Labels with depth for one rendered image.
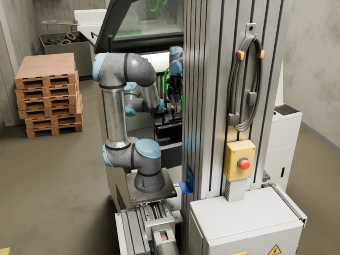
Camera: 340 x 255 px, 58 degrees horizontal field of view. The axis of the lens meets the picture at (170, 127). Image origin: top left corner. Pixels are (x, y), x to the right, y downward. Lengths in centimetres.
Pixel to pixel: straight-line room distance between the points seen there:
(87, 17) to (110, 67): 640
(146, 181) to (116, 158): 18
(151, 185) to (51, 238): 155
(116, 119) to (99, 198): 184
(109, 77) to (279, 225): 83
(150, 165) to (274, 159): 140
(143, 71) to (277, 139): 150
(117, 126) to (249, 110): 59
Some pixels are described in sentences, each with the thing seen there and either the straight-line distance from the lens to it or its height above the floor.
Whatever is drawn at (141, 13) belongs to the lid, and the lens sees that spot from 169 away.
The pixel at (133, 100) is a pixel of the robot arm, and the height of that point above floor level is 137.
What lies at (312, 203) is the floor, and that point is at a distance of 326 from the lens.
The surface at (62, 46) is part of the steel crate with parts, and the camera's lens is 588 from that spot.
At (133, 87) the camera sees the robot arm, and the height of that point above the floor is 142.
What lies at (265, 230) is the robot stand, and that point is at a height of 123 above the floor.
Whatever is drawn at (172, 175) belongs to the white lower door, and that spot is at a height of 73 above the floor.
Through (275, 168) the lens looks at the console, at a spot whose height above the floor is 52.
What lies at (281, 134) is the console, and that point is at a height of 83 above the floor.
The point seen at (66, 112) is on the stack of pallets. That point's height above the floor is 27.
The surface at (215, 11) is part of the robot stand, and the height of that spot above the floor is 189.
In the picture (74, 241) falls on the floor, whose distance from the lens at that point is 278.
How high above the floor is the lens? 201
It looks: 28 degrees down
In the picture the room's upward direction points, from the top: straight up
